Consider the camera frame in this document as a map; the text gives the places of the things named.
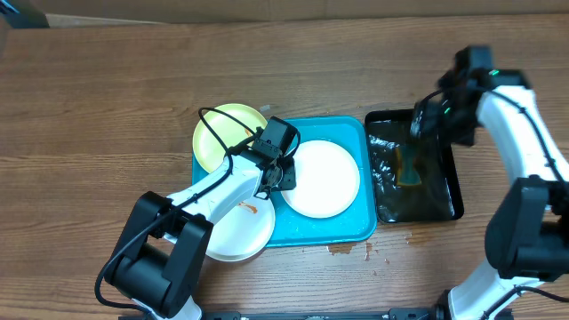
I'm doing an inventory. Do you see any white plate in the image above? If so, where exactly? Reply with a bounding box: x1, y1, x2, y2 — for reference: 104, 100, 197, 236
282, 140, 361, 219
206, 197, 276, 262

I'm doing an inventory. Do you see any teal plastic tray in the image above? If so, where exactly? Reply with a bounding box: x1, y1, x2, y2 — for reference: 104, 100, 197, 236
191, 116, 378, 248

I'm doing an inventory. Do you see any yellow-green plate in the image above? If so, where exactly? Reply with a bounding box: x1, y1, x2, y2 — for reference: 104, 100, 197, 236
192, 103, 268, 172

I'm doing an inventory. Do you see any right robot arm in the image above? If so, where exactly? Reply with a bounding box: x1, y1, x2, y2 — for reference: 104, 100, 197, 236
410, 68, 568, 319

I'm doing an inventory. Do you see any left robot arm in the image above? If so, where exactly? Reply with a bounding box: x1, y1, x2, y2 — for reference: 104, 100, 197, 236
94, 148, 294, 319

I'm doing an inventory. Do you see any yellow green sponge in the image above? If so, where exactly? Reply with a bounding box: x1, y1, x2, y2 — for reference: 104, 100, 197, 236
395, 146, 421, 187

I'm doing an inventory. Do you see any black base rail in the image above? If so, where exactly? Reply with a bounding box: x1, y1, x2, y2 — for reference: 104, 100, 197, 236
202, 308, 442, 320

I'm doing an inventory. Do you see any black rectangular water tray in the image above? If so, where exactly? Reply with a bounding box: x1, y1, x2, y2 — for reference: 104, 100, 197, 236
365, 109, 464, 224

